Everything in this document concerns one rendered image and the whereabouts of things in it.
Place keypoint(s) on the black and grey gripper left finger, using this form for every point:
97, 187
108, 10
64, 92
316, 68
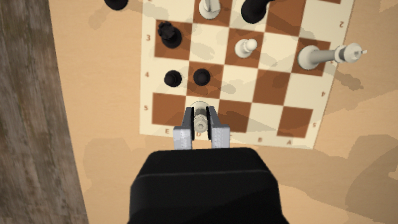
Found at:
184, 135

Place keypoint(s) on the brown and cream chessboard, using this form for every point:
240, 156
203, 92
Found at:
266, 98

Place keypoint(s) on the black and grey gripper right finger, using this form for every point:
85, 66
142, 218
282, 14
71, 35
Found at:
218, 133

